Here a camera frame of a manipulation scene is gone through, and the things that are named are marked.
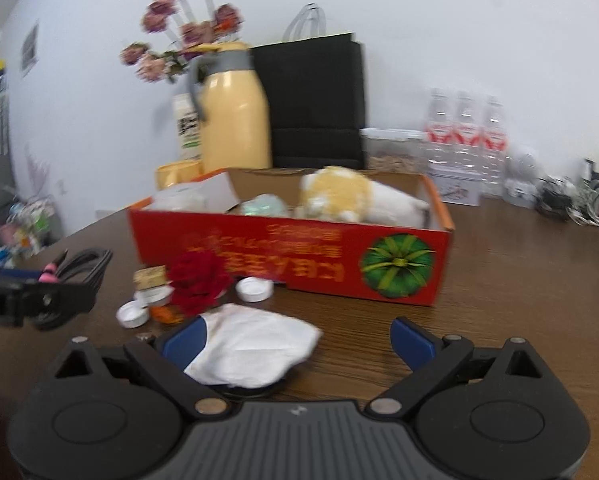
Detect dried pink flower bouquet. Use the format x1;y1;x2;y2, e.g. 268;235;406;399
120;0;245;84

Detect black round object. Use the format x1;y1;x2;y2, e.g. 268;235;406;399
213;379;286;401

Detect white robot figure speaker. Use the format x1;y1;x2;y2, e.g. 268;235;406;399
503;147;543;209

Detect yellow thermos jug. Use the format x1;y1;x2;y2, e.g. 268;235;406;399
189;42;273;174

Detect black paper bag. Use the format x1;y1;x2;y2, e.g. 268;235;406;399
251;2;368;171

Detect white milk carton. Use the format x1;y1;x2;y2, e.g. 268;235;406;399
171;92;203;162

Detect flat white bottle cap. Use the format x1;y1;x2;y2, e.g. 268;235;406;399
235;276;274;303

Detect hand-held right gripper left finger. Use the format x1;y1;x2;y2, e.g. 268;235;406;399
43;317;231;418

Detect small orange object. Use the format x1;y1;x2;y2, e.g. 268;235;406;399
148;307;185;325

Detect yellow mug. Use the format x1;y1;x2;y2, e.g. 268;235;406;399
154;159;206;192

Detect wall paper notice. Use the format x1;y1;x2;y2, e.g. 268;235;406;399
18;22;40;79

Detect red cardboard box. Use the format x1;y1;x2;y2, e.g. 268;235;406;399
127;168;455;308

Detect iridescent white pouch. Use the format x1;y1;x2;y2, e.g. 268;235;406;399
238;194;296;219

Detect yellow and white plush toy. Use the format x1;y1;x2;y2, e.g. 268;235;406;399
294;165;431;227

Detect red artificial rose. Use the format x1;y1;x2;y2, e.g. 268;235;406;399
168;250;235;317

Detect small gold box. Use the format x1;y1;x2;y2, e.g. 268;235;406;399
132;267;168;289

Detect black charger with cable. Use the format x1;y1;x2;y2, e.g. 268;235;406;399
536;175;576;222

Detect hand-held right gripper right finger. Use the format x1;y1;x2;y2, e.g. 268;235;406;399
368;317;556;418

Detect white printed tin box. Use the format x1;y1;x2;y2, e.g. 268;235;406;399
426;160;483;207

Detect small white-lidded jar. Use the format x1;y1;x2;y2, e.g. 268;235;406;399
134;285;175;307

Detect translucent white plastic jar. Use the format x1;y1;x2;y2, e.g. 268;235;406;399
151;182;211;212

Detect purple flower wall sticker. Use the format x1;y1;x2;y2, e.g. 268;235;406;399
24;142;50;196

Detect white tangled cables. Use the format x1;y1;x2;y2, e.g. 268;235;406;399
568;179;599;229

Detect clear container of seeds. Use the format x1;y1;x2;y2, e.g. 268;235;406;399
360;127;431;174

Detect white cloth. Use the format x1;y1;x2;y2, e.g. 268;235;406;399
184;303;325;389

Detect ridged white bottle cap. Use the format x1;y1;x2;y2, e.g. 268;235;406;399
116;301;151;330

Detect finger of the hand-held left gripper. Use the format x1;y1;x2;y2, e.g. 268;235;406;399
23;281;98;331
0;266;44;284

